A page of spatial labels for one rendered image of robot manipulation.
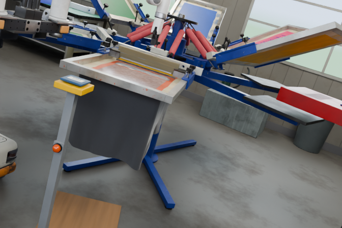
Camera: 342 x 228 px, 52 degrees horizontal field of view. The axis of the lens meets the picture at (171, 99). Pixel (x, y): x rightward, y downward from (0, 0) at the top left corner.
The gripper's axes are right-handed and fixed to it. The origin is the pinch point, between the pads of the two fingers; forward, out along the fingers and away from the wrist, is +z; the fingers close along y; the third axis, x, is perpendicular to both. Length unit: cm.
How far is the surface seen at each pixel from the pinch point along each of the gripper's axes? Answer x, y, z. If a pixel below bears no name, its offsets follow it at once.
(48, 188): -15, 79, 71
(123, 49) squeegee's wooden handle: -17.5, 1.5, 10.0
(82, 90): -7, 83, 19
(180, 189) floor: 43, -45, 116
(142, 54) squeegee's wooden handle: -5.0, 1.6, 9.8
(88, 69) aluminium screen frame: -15, 60, 15
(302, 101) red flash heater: 98, -1, 9
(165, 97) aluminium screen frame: 24, 60, 17
